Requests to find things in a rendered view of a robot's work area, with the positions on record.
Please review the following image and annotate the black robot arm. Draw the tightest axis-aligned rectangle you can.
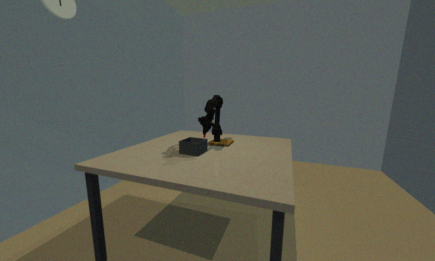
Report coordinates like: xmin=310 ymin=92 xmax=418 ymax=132
xmin=198 ymin=95 xmax=223 ymax=142

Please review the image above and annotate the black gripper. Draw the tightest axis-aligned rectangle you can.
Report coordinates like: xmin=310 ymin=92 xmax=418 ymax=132
xmin=200 ymin=114 xmax=215 ymax=135

